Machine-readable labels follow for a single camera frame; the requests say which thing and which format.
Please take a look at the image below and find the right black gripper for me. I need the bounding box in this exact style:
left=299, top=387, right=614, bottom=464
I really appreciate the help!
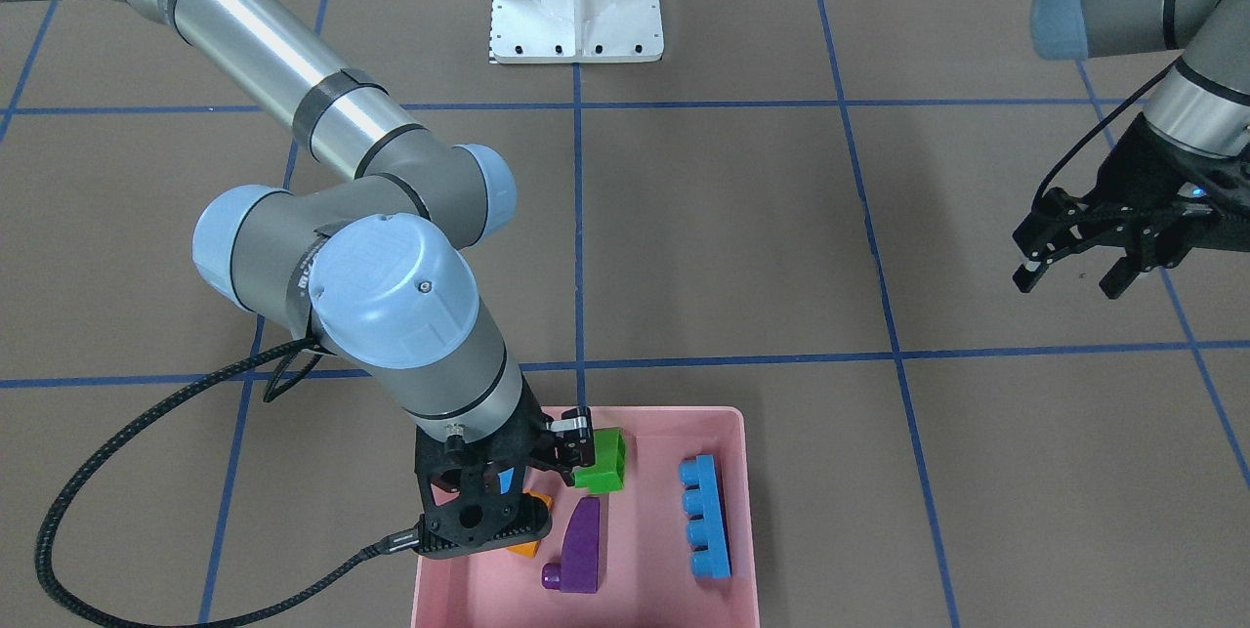
left=413, top=380, right=598, bottom=560

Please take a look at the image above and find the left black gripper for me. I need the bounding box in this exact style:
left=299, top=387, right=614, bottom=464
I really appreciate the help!
left=1013, top=116, right=1248, bottom=300

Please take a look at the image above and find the green toy block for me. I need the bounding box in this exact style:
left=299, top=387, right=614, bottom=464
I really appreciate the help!
left=574, top=427, right=628, bottom=495

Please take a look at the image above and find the small blue toy block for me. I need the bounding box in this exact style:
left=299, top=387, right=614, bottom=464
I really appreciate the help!
left=498, top=468, right=518, bottom=495

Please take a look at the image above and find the purple curved toy block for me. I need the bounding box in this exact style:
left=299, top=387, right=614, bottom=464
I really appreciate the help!
left=541, top=495, right=603, bottom=594

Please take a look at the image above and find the long blue studded block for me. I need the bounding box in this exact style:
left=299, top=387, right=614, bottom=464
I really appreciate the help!
left=679, top=454, right=733, bottom=580

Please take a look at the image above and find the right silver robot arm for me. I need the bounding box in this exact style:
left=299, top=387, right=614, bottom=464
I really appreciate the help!
left=4, top=0, right=593, bottom=560

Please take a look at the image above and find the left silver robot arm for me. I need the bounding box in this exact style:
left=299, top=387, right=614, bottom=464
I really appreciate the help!
left=1013, top=0, right=1249, bottom=299

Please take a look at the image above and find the pink plastic box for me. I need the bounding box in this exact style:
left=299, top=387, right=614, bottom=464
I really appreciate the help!
left=411, top=407, right=763, bottom=627

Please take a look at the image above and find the orange toy block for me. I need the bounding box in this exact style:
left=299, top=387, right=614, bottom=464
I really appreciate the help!
left=505, top=490, right=554, bottom=560

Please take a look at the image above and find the black braided cable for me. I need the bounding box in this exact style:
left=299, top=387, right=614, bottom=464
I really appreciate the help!
left=35, top=335, right=431, bottom=628

